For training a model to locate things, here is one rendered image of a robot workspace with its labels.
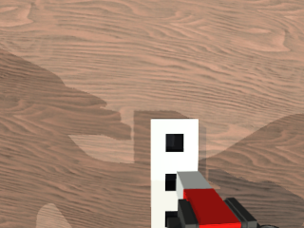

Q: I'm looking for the white block with square hole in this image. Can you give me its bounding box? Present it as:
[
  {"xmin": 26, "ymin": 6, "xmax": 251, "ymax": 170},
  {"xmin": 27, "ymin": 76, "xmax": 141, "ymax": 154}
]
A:
[{"xmin": 151, "ymin": 119, "xmax": 199, "ymax": 228}]

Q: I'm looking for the red and grey square pin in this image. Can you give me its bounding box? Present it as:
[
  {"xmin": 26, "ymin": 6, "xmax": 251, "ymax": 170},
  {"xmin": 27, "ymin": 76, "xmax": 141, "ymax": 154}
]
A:
[{"xmin": 176, "ymin": 171, "xmax": 241, "ymax": 228}]

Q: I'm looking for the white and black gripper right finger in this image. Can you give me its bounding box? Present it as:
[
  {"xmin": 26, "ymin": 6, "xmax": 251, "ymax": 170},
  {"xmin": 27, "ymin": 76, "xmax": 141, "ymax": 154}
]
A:
[{"xmin": 224, "ymin": 198, "xmax": 278, "ymax": 228}]

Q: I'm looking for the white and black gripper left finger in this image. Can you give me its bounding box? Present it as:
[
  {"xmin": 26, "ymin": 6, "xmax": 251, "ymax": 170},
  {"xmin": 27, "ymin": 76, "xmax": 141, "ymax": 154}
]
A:
[{"xmin": 167, "ymin": 199, "xmax": 200, "ymax": 228}]

